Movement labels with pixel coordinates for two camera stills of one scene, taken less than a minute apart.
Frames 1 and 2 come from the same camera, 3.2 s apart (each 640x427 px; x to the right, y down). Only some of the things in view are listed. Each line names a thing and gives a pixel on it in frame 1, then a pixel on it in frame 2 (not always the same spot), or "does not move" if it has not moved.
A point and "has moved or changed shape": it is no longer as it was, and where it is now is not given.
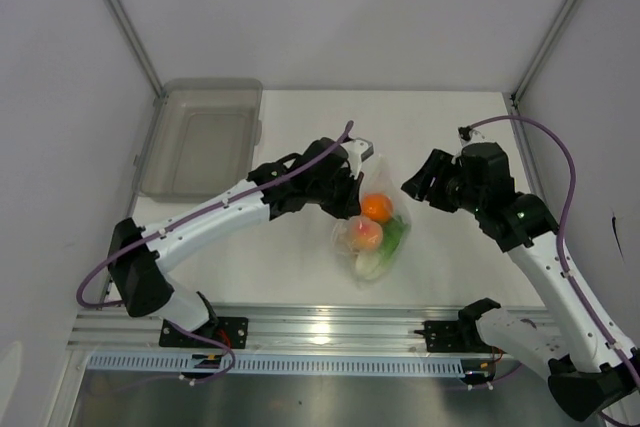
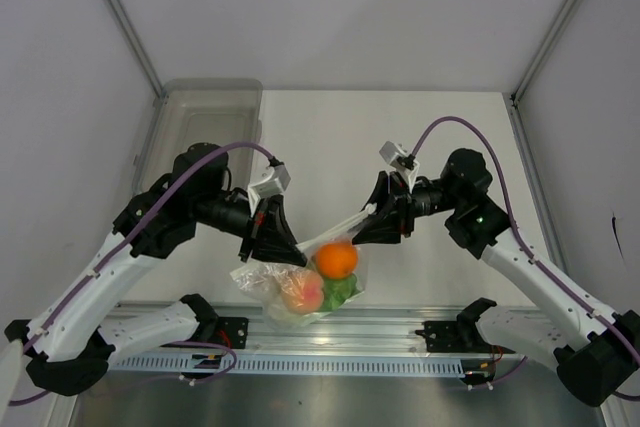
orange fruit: (377, 206) has moved or changed shape
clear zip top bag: (373, 239) has moved or changed shape
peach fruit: (364, 233) has moved or changed shape
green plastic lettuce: (393, 230) has moved or changed shape
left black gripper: (351, 204) -> (269, 235)
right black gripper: (418, 186) -> (385, 226)
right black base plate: (455, 336) does not move
